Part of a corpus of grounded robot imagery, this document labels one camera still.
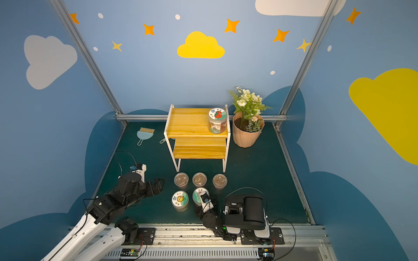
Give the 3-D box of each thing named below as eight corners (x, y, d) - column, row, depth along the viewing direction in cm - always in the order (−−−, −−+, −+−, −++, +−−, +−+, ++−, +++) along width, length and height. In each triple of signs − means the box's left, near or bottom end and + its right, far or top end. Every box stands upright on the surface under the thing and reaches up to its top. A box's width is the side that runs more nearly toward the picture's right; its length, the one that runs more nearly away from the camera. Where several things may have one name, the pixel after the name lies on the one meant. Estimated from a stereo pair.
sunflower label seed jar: (173, 212, 84) (170, 207, 76) (175, 197, 89) (173, 190, 82) (189, 212, 84) (187, 207, 77) (190, 197, 89) (189, 190, 82)
